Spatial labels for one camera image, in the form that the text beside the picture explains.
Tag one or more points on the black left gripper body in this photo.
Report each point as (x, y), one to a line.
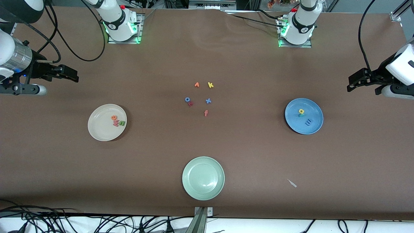
(376, 76)

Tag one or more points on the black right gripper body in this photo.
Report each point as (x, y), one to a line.
(38, 70)

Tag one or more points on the blue foam letter m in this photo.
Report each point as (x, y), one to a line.
(309, 122)

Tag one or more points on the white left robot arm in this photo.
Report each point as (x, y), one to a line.
(300, 26)

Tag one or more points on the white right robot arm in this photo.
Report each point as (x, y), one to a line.
(116, 22)

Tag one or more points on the blue plate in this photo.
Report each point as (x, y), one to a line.
(310, 106)

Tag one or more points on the beige brown plate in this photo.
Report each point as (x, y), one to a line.
(102, 127)

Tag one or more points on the orange background object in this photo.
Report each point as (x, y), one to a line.
(278, 2)

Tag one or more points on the white paper scrap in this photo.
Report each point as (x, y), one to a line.
(292, 183)

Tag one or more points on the brown table cover sheet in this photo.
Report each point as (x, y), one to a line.
(207, 58)

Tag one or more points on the pale green plate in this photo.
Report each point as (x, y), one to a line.
(203, 178)

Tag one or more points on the grey metal clamp plate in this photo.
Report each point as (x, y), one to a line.
(210, 212)

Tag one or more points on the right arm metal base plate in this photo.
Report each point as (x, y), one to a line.
(111, 41)

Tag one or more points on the grey metal post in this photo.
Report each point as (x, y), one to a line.
(199, 223)

